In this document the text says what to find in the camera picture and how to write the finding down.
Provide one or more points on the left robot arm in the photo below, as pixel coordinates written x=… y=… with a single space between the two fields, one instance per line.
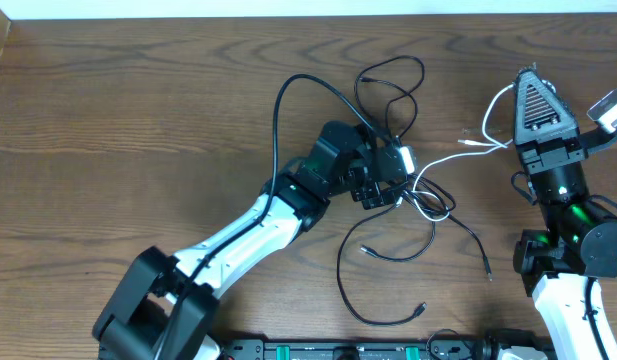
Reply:
x=165 y=305

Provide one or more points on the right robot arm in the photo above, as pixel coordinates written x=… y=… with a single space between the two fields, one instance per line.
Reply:
x=562 y=264

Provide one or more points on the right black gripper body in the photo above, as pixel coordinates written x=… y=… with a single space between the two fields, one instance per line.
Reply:
x=551 y=155

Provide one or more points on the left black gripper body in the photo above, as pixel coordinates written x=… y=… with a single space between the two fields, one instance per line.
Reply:
x=361 y=191

